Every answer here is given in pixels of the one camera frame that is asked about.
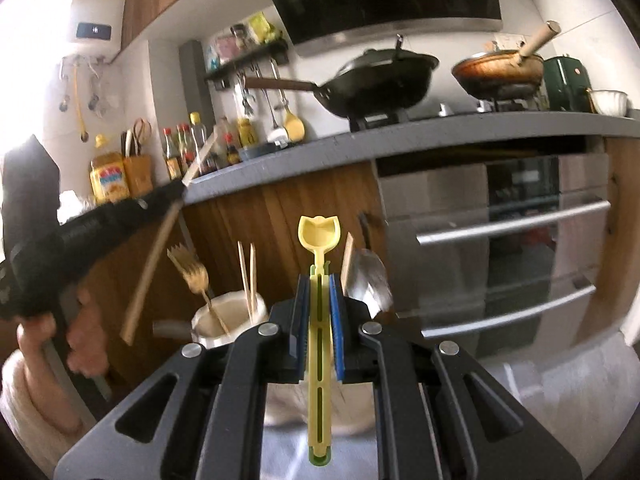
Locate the blue white packet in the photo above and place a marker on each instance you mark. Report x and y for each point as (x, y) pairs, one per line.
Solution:
(214, 59)

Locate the yellow plastic spoon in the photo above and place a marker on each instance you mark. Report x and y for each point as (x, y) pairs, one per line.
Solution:
(320, 360)

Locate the red cap sauce bottle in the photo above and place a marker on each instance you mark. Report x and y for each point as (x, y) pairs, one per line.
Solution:
(186, 152)
(172, 160)

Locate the silver spoon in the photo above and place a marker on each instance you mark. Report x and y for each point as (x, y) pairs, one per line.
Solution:
(370, 275)

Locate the hanging metal ladle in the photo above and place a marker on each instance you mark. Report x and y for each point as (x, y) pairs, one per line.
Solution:
(275, 95)

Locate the yellow rice paddle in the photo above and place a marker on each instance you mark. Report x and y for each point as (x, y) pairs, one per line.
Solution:
(295, 127)

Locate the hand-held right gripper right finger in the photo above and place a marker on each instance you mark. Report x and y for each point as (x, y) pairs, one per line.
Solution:
(337, 330)

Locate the yellow cooking oil bottle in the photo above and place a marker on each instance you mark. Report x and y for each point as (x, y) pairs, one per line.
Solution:
(109, 177)

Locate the gas stove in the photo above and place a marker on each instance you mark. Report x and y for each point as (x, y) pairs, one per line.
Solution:
(450, 110)

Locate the white utensil holder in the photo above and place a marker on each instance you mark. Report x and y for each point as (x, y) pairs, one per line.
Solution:
(210, 330)

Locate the black wok lid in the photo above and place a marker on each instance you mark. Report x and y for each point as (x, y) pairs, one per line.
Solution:
(385, 62)

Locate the stainless steel built-in oven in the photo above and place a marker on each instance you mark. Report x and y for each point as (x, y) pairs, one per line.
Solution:
(500, 260)

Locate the white water heater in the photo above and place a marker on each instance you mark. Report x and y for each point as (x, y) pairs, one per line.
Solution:
(97, 15)

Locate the wooden chopstick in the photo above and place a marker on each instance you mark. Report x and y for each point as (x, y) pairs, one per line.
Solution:
(147, 280)
(243, 280)
(347, 260)
(253, 280)

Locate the narrow wooden cabinet panel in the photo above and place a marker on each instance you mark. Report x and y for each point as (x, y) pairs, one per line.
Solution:
(622, 240)

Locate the person's left hand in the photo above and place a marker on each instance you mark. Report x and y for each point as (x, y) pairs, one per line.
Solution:
(85, 340)

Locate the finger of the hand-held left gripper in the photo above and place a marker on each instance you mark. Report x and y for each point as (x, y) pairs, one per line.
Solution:
(165, 197)

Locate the yellow green packet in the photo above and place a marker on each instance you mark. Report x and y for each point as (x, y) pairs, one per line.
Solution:
(265, 27)

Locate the black wall shelf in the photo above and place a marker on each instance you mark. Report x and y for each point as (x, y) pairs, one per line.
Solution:
(250, 62)

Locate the hanging metal utensil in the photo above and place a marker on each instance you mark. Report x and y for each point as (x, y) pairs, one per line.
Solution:
(245, 95)

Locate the wooden knife block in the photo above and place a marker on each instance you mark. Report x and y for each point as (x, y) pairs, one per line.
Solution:
(137, 175)

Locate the wooden base cabinet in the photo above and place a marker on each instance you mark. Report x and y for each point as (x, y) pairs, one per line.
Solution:
(280, 220)

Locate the green kitchen appliance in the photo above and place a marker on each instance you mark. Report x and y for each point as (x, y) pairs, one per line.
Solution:
(567, 85)

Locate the white wall socket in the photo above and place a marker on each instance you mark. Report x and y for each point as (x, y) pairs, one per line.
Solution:
(507, 44)

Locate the person's left forearm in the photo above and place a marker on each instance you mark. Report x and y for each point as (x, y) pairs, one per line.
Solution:
(30, 400)

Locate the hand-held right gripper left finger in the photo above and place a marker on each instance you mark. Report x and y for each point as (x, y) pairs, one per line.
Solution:
(304, 330)

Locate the pink packet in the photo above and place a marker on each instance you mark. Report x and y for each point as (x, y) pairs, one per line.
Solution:
(230, 50)

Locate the dark spice jar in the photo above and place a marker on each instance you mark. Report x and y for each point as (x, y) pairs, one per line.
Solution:
(240, 37)

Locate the grey vertical duct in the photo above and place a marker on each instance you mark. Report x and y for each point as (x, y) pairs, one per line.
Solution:
(195, 85)

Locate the clear bottle with red label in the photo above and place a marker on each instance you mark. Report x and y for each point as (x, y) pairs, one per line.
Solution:
(231, 150)

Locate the golden fork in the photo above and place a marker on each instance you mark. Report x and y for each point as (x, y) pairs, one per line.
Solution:
(192, 275)

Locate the yellow cap clear bottle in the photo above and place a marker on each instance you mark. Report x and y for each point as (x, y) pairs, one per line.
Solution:
(199, 140)

